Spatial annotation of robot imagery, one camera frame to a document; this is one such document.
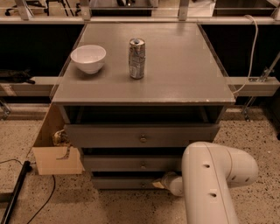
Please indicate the cardboard box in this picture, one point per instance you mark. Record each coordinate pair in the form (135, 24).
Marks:
(51, 159)

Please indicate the grey top drawer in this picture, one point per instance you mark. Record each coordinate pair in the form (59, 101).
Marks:
(138, 135)

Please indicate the black object on rail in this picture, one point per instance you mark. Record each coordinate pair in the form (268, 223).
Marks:
(16, 76)

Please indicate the grey bottom drawer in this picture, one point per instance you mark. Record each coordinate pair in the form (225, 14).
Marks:
(113, 183)

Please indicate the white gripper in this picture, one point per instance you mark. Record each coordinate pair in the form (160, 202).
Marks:
(167, 180)

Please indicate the crumpled item in box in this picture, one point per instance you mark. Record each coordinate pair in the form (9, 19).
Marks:
(60, 138)

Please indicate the white bowl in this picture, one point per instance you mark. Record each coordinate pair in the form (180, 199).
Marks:
(89, 58)

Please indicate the grey middle drawer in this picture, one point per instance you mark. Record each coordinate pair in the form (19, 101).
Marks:
(143, 163)

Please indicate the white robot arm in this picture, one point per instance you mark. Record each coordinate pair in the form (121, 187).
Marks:
(209, 170)

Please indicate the grey drawer cabinet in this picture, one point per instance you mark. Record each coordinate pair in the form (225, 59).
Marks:
(182, 84)

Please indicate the metal bracket right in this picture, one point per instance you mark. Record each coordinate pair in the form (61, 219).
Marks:
(262, 86)

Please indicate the black floor bar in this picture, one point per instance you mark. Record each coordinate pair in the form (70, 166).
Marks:
(10, 198)

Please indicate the silver drink can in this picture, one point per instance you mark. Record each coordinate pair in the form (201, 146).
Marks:
(136, 58)

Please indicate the grey drawer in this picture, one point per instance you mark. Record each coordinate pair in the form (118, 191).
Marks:
(143, 163)
(138, 135)
(113, 183)

